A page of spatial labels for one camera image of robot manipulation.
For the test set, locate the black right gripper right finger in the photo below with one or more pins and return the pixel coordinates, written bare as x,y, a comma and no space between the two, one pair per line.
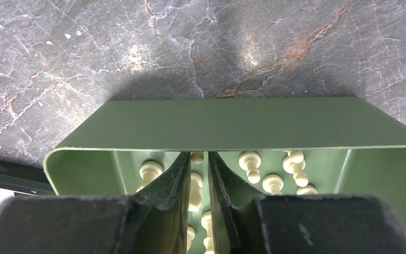
245,220

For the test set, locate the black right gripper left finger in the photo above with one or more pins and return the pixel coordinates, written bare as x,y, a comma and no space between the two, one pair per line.
153,220

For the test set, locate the white chess piece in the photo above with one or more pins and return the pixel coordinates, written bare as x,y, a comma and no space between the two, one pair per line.
197,157
273,184
149,171
195,199
206,222
294,163
307,190
190,236
250,162
209,245

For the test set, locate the green plastic tray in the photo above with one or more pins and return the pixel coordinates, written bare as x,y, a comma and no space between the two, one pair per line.
349,145

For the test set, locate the black white chessboard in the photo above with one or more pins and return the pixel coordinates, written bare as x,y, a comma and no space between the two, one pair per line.
18,180

